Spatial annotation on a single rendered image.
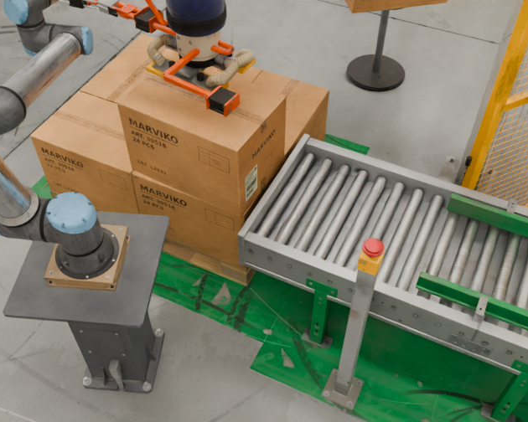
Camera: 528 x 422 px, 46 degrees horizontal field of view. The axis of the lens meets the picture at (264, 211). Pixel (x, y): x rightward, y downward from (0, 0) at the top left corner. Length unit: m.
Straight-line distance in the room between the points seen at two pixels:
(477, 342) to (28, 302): 1.66
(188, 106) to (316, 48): 2.16
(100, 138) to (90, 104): 0.28
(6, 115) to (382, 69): 3.18
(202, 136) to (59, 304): 0.84
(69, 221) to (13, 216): 0.17
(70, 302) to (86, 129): 1.19
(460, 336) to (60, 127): 2.12
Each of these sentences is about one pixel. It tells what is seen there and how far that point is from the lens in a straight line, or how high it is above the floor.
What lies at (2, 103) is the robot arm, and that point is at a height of 1.62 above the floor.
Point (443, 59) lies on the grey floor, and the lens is 4.73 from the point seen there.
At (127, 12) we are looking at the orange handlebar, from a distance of 2.69.
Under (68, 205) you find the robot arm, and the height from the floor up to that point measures 1.08.
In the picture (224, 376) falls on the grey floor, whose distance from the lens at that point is 2.92.
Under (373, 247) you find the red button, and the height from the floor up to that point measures 1.04.
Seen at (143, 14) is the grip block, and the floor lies 1.26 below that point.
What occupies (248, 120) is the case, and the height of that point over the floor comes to 0.94.
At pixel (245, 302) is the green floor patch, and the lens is 3.11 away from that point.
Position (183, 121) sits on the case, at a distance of 2.58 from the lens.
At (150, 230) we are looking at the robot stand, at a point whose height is 0.75.
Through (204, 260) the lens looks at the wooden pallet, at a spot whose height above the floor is 0.02.
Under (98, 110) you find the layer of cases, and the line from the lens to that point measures 3.35.
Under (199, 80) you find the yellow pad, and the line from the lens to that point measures 2.46.
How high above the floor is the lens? 2.61
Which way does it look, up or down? 49 degrees down
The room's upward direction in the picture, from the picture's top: straight up
